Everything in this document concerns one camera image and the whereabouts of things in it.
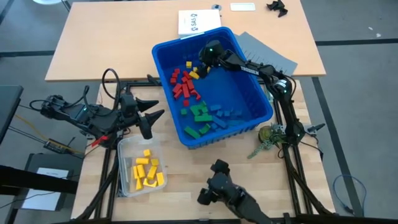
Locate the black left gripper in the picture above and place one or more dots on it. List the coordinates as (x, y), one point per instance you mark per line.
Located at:
(132, 121)

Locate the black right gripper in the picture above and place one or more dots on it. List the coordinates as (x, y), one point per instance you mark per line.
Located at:
(207, 62)

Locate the red cylinder block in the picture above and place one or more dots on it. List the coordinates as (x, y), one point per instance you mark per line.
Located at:
(186, 74)

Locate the clear plastic block container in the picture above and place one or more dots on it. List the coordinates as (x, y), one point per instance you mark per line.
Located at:
(122, 146)

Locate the large blue plastic bin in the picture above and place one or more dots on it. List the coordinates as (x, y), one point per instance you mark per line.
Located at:
(236, 93)

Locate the green cylinder block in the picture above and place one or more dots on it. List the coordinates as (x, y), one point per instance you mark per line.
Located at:
(204, 129)

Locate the long grey slotted divider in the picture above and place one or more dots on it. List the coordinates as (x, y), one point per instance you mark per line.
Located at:
(267, 54)

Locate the yellow arch block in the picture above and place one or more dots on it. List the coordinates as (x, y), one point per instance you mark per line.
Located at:
(150, 184)

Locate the potted succulent plant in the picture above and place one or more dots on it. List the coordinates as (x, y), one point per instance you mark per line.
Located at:
(267, 133)

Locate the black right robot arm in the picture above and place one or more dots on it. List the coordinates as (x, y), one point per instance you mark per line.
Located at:
(248, 67)

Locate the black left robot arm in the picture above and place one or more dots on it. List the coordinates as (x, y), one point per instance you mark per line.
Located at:
(77, 115)

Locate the grey arm base clamp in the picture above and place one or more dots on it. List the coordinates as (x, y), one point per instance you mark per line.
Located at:
(312, 128)

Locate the white printed paper sheet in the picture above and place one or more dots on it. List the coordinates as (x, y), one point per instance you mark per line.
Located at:
(202, 18)

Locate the grey round desk grommet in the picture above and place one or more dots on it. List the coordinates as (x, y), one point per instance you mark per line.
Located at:
(216, 6)

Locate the white rectangular pad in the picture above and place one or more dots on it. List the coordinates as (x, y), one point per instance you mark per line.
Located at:
(242, 7)

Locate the black hex key holder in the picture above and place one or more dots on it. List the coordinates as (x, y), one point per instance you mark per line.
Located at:
(119, 190)

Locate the black circuit board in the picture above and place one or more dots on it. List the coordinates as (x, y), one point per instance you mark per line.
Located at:
(54, 145)

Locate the black plastic gripper part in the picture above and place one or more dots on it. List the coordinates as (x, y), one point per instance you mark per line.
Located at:
(278, 7)

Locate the black flat case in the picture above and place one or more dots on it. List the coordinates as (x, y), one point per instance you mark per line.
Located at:
(34, 159)

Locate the black beam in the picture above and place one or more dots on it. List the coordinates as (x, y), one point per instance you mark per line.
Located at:
(31, 182)

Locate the plain white paper sheet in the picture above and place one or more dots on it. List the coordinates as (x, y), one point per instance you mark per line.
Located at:
(43, 200)

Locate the black side table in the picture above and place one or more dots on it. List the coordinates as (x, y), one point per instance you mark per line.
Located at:
(7, 109)

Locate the white round object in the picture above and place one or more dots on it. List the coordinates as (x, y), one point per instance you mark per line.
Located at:
(46, 1)

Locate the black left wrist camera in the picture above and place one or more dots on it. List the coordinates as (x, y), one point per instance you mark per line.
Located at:
(128, 104)

